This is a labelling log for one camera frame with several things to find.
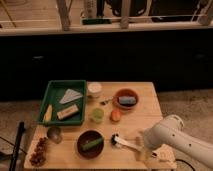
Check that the dark brown bowl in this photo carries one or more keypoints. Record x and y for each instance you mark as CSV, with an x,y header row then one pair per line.
x,y
86,137

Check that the orange bowl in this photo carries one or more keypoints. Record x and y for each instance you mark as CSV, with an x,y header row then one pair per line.
x,y
125,92

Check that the blue sponge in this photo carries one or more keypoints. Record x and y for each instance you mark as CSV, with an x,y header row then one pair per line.
x,y
127,100

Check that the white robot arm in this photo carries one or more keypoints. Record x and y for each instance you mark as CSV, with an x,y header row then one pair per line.
x,y
169,131

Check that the grey triangular cloth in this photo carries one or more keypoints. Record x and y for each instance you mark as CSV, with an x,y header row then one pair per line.
x,y
70,95

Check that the orange toy fruit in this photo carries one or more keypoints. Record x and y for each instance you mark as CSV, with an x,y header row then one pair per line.
x,y
115,115

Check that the brown grape bunch toy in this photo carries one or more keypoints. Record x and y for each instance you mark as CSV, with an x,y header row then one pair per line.
x,y
38,156

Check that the green toy vegetable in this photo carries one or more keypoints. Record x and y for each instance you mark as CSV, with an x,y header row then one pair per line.
x,y
92,144

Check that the white dish brush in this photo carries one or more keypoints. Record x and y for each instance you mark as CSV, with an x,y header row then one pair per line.
x,y
117,141

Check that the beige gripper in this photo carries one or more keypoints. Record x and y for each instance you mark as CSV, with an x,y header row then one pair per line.
x,y
144,154

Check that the small metal cup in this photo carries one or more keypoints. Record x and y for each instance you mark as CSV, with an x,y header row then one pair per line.
x,y
54,134

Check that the wooden block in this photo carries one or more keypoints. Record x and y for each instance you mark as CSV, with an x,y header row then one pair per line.
x,y
67,112

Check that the white round container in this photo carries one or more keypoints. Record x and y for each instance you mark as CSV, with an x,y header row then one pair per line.
x,y
94,89

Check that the black pole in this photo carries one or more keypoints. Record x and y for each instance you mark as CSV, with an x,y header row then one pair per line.
x,y
16,148

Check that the yellow corn toy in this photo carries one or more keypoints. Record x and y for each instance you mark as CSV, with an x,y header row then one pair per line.
x,y
48,114

